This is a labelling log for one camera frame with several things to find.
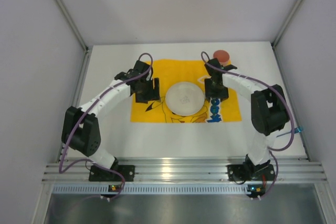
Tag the white perforated cable duct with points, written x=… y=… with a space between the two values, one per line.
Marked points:
x=153 y=189

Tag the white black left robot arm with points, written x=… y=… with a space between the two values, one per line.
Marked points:
x=81 y=129

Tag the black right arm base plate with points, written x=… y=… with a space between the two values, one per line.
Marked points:
x=246 y=173

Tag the yellow Pikachu placemat cloth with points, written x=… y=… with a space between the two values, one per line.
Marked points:
x=171 y=72

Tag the aluminium frame rail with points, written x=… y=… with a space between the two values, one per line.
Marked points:
x=191 y=170

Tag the cream bear plate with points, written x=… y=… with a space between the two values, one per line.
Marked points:
x=184 y=98

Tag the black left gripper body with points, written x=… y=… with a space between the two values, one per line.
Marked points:
x=148 y=91

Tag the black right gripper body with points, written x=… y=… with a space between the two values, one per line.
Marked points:
x=216 y=91

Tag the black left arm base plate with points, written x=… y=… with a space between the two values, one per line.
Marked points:
x=101 y=175

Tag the pink plastic cup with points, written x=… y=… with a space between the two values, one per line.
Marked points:
x=222 y=56

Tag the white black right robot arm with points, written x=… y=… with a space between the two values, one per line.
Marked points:
x=269 y=113

